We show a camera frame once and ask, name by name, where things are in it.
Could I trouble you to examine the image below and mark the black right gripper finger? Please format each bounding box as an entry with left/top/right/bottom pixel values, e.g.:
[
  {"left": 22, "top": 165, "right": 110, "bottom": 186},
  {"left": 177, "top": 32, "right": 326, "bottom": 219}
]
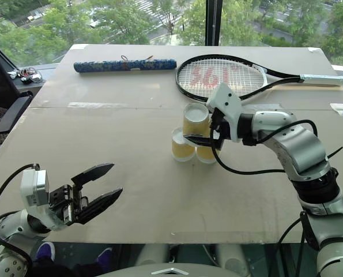
[{"left": 183, "top": 133, "right": 218, "bottom": 147}]

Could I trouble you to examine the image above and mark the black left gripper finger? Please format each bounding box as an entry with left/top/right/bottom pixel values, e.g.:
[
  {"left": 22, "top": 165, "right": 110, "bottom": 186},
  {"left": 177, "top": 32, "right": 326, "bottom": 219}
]
[
  {"left": 70, "top": 163, "right": 115, "bottom": 188},
  {"left": 72, "top": 187, "right": 124, "bottom": 225}
]

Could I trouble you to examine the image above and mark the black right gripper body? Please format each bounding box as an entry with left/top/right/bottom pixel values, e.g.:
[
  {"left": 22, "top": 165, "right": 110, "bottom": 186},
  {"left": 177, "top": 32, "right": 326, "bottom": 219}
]
[{"left": 209, "top": 107, "right": 231, "bottom": 151}]

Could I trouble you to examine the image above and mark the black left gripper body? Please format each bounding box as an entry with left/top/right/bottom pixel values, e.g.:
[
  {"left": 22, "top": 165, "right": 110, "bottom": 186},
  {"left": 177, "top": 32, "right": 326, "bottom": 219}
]
[{"left": 48, "top": 183, "right": 89, "bottom": 226}]

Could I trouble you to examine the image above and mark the yellow white paper cup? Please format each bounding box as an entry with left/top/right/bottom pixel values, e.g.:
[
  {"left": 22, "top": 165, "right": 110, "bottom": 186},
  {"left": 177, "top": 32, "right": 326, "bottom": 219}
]
[
  {"left": 195, "top": 144, "right": 218, "bottom": 165},
  {"left": 171, "top": 127, "right": 195, "bottom": 163},
  {"left": 182, "top": 103, "right": 212, "bottom": 140}
]

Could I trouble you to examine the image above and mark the purple shoe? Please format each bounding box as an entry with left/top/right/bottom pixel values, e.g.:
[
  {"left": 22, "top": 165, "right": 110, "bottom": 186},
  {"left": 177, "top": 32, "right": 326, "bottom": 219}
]
[
  {"left": 97, "top": 246, "right": 115, "bottom": 272},
  {"left": 35, "top": 241, "right": 56, "bottom": 264}
]

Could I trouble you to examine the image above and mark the black white tennis racket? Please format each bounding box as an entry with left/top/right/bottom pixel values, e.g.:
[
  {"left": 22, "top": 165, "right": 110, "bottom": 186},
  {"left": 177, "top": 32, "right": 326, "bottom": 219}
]
[{"left": 175, "top": 54, "right": 343, "bottom": 103}]

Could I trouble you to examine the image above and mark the white rounded shape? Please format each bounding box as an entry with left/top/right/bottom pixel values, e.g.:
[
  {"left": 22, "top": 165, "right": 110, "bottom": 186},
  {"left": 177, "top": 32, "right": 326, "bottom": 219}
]
[
  {"left": 142, "top": 244, "right": 172, "bottom": 264},
  {"left": 216, "top": 244, "right": 248, "bottom": 271}
]

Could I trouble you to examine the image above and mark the blue patterned rolled tube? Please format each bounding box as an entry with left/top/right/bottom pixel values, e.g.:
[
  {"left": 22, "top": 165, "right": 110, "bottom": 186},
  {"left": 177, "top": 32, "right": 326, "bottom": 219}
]
[{"left": 73, "top": 58, "right": 178, "bottom": 74}]

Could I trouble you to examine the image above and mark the small clutter on window sill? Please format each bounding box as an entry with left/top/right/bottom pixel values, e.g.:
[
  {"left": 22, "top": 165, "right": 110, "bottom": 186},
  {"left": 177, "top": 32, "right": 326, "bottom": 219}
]
[{"left": 7, "top": 66, "right": 44, "bottom": 85}]

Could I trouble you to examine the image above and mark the black office chair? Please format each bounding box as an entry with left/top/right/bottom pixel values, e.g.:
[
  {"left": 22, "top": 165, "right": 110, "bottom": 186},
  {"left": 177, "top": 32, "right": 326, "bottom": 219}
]
[{"left": 0, "top": 36, "right": 34, "bottom": 134}]

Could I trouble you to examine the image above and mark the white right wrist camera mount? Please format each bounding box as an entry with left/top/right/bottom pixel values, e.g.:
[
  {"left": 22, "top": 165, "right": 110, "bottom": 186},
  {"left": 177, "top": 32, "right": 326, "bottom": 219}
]
[{"left": 206, "top": 82, "right": 243, "bottom": 144}]

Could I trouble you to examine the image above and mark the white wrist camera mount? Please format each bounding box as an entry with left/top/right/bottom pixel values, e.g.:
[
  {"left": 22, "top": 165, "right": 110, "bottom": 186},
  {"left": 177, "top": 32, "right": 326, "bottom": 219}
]
[
  {"left": 206, "top": 82, "right": 243, "bottom": 144},
  {"left": 20, "top": 169, "right": 70, "bottom": 231}
]

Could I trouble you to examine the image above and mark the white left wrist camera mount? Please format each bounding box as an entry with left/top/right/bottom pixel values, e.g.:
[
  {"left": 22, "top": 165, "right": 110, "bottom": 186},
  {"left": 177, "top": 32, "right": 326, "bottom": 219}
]
[{"left": 20, "top": 169, "right": 70, "bottom": 231}]

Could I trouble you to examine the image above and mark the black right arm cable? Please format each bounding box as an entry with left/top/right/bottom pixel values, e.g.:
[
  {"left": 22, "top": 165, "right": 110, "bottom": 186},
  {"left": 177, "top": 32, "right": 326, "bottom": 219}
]
[{"left": 210, "top": 119, "right": 318, "bottom": 175}]

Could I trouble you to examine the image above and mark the thin stick with red string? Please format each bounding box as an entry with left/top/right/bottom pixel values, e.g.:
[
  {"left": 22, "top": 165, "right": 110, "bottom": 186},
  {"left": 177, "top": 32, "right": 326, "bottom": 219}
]
[{"left": 119, "top": 54, "right": 155, "bottom": 63}]

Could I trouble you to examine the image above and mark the dark window frame post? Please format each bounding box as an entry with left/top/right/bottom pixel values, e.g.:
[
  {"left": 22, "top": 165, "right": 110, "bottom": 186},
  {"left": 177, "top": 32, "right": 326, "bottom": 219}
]
[{"left": 205, "top": 0, "right": 223, "bottom": 47}]

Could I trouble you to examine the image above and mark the thin black cable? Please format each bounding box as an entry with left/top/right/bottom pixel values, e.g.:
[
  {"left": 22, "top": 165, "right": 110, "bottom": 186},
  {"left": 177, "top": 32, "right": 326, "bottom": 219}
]
[{"left": 277, "top": 211, "right": 319, "bottom": 252}]

